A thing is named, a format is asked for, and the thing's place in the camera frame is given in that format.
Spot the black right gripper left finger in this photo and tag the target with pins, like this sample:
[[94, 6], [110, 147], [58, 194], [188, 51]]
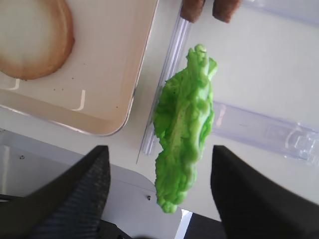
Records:
[[69, 207]]

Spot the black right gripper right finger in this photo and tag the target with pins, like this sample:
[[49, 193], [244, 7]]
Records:
[[251, 206]]

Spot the green lettuce leaf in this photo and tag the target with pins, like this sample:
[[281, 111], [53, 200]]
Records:
[[183, 120]]

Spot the clear holder lettuce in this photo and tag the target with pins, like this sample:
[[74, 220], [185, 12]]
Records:
[[275, 135]]

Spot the round bread slice on tray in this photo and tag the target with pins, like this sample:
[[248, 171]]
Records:
[[36, 37]]

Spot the rear brown meat patty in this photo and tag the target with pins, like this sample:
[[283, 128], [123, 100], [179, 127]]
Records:
[[223, 10]]

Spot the brown meat patty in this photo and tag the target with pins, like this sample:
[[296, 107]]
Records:
[[191, 10], [223, 10]]

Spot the front brown meat patty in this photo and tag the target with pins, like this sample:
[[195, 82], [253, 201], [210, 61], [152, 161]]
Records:
[[191, 10]]

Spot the cream rectangular tray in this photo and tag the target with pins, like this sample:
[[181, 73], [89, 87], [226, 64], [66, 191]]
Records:
[[93, 90]]

